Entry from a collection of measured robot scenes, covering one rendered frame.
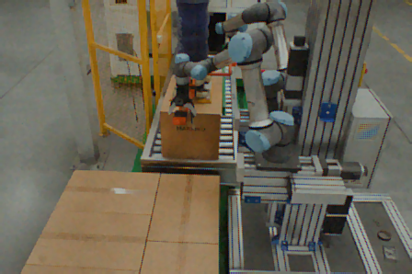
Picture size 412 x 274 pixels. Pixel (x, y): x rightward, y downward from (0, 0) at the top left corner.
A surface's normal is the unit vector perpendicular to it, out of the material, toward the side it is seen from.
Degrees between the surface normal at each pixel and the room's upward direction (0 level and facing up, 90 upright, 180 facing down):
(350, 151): 90
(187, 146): 90
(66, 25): 90
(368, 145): 90
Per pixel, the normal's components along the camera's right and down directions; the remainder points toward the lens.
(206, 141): -0.07, 0.54
